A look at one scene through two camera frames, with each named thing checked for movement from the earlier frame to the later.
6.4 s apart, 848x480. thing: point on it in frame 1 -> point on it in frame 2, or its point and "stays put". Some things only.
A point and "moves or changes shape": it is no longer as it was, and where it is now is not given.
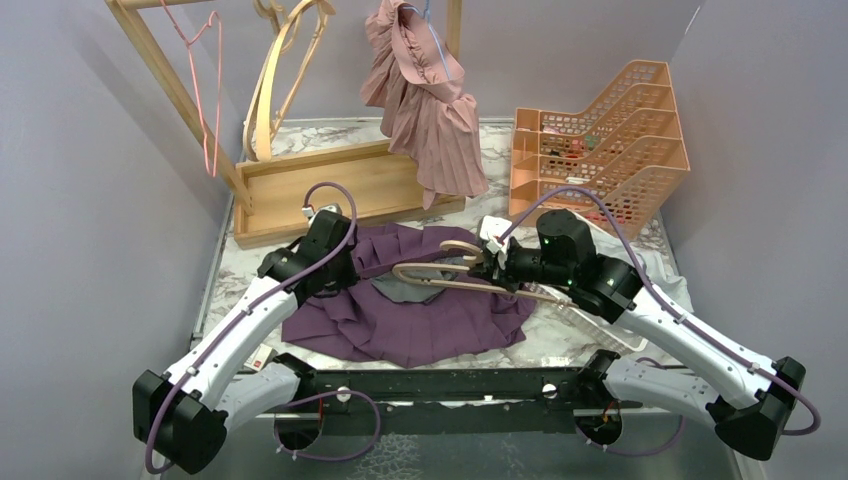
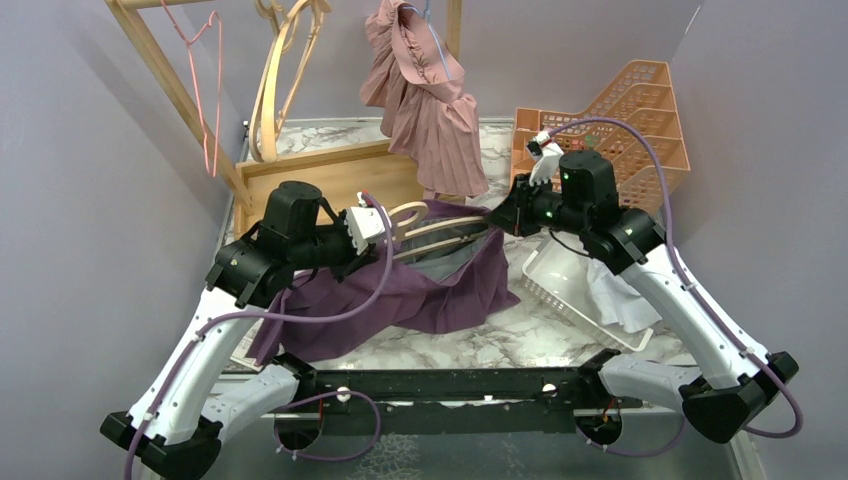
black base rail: (453, 400) stays put
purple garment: (418, 298) moves or changes shape
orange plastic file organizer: (627, 148) stays put
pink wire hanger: (188, 44) stays put
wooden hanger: (457, 267) -> (405, 231)
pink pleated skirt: (428, 122) stays put
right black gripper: (489, 267) -> (512, 215)
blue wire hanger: (425, 16) stays put
